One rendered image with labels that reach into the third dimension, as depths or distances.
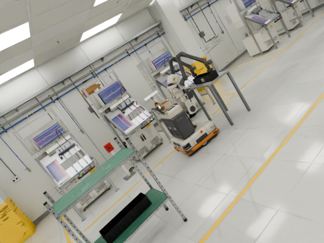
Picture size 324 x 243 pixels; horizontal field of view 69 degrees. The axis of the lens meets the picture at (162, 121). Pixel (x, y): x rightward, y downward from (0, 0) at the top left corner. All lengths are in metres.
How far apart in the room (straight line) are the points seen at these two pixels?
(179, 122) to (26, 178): 4.00
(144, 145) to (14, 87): 3.29
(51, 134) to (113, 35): 3.48
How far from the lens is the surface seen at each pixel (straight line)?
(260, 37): 7.81
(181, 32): 7.44
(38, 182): 6.40
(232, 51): 9.20
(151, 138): 5.11
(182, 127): 3.75
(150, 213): 2.53
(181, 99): 3.96
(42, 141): 4.81
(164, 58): 5.61
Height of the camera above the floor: 1.54
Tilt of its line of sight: 13 degrees down
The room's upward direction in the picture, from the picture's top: 34 degrees counter-clockwise
